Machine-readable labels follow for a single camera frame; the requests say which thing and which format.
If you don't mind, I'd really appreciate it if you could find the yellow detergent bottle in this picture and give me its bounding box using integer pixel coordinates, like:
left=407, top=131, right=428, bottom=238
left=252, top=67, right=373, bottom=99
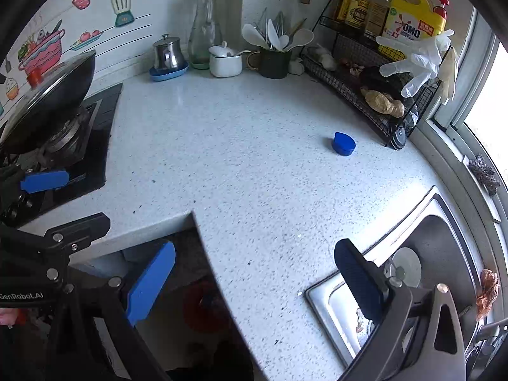
left=377, top=0, right=451, bottom=60

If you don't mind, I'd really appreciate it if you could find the white condiment jar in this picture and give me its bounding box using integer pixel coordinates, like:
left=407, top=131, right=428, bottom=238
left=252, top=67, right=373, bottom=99
left=208, top=42, right=244, bottom=78

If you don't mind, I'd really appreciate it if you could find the cream rubber glove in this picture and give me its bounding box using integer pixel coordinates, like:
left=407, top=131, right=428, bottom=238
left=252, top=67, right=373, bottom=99
left=437, top=45, right=459, bottom=102

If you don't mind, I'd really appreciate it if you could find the black wire rack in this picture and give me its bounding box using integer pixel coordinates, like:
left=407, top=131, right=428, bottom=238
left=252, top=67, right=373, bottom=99
left=302, top=0, right=443, bottom=150

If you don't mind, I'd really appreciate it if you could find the clear plastic glove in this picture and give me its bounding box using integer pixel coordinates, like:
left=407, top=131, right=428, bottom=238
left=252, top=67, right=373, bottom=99
left=375, top=29, right=455, bottom=98

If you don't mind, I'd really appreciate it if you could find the ginger root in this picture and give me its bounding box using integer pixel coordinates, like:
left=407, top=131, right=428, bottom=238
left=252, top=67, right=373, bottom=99
left=364, top=89, right=405, bottom=117

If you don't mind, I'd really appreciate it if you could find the black round disc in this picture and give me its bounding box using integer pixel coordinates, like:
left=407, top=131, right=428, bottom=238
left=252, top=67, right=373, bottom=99
left=387, top=125, right=407, bottom=150

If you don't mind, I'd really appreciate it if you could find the kitchen wall sticker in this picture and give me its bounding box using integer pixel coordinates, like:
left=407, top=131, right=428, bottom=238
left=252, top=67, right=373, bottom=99
left=0, top=0, right=153, bottom=116

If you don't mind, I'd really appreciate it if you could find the white plate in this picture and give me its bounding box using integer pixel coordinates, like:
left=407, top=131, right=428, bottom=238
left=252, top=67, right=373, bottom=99
left=391, top=246, right=422, bottom=288

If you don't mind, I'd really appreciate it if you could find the bunch of white spoons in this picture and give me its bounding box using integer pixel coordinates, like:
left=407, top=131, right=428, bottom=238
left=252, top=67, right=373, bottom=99
left=241, top=8, right=315, bottom=53

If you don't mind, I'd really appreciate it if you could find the black wok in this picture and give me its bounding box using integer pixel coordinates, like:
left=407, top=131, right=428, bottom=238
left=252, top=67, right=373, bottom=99
left=0, top=50, right=97, bottom=155

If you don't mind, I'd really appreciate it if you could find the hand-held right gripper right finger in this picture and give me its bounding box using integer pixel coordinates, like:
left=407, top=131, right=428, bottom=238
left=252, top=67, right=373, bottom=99
left=334, top=239, right=467, bottom=381

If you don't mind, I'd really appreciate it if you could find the steel canister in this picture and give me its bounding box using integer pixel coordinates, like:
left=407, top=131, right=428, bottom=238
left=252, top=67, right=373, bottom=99
left=153, top=34, right=183, bottom=71

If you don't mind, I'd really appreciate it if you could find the brown dishcloth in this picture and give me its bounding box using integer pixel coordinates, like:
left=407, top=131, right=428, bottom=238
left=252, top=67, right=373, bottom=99
left=475, top=269, right=501, bottom=322

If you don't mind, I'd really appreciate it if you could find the steel sink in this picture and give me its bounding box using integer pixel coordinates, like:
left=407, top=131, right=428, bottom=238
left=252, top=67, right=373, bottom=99
left=305, top=184, right=501, bottom=381

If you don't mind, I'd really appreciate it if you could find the dark utensil mug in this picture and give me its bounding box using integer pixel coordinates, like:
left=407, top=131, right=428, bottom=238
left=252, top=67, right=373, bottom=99
left=247, top=47, right=293, bottom=80

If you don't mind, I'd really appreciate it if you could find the blue saucer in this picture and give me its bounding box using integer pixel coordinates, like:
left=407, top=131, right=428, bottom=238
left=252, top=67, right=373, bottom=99
left=149, top=63, right=190, bottom=83

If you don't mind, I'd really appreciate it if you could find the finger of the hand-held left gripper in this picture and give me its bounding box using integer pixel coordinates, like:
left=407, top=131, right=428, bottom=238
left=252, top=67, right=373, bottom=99
left=0, top=212, right=111, bottom=279
left=0, top=165, right=69, bottom=207

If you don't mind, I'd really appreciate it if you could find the glass carafe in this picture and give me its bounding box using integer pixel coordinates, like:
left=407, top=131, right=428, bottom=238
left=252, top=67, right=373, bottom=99
left=188, top=0, right=223, bottom=70

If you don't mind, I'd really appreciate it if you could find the blue oval cap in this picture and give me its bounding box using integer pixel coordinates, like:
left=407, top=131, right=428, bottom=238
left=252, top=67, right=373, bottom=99
left=331, top=132, right=357, bottom=156

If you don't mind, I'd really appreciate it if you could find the steel faucet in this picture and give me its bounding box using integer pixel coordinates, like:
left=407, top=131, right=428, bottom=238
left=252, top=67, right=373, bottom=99
left=460, top=305, right=508, bottom=366

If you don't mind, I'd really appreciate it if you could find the red bucket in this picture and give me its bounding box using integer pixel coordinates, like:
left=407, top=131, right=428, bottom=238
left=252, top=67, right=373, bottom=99
left=183, top=280, right=235, bottom=334

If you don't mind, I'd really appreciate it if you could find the window frame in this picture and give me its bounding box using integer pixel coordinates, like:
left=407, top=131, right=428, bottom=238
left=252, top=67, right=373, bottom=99
left=413, top=8, right=508, bottom=271

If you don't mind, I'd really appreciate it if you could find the glass lid red knob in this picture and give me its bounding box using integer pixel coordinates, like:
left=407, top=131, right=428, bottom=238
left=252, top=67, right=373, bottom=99
left=0, top=50, right=97, bottom=128

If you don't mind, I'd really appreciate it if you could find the black gas stove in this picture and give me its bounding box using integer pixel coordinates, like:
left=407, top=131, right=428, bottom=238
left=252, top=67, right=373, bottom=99
left=0, top=83, right=124, bottom=227

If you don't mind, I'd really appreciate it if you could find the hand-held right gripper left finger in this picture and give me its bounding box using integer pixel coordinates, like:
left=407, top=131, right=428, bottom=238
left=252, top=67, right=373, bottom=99
left=47, top=240, right=176, bottom=381

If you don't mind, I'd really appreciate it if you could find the steel wool scourer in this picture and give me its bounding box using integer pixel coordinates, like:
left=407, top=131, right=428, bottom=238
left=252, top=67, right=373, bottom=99
left=468, top=154, right=501, bottom=196

